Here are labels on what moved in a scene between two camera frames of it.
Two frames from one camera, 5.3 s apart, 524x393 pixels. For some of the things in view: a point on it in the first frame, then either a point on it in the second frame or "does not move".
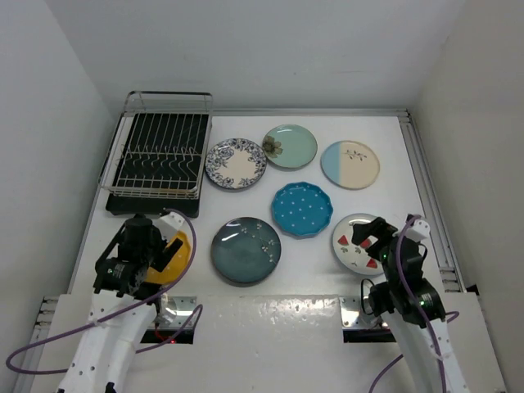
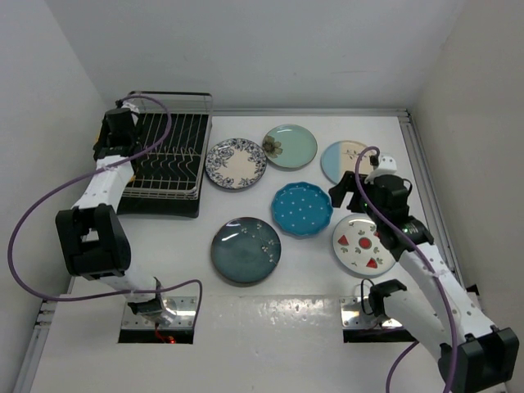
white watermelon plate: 353,256 does not move
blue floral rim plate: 235,164 does not move
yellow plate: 175,266 → 133,178
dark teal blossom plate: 246,250 does not move
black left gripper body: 153,250 → 102,141
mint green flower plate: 290,146 does not move
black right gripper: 377,227 → 338,192
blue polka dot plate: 301,209 does not move
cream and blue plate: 350,164 does not move
